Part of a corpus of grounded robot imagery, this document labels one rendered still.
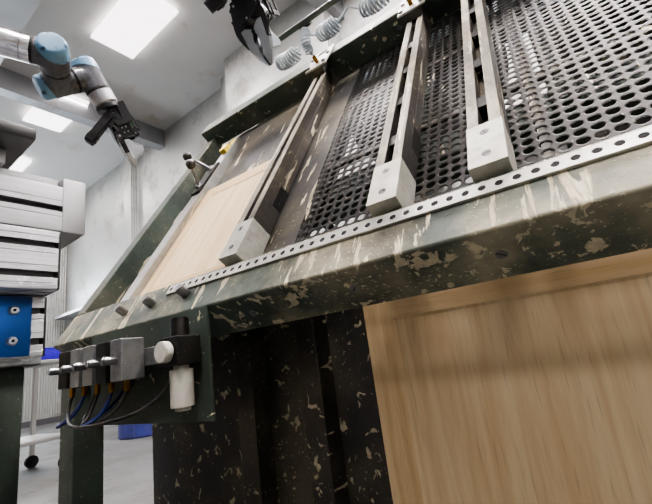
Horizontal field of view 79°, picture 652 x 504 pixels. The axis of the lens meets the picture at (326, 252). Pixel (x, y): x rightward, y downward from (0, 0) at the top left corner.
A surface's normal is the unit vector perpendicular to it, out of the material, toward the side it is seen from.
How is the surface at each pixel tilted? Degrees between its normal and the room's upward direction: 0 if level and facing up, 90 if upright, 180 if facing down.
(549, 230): 146
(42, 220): 90
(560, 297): 90
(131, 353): 90
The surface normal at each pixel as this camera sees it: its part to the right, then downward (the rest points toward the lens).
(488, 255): -0.21, 0.72
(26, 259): 0.79, -0.25
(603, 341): -0.57, -0.13
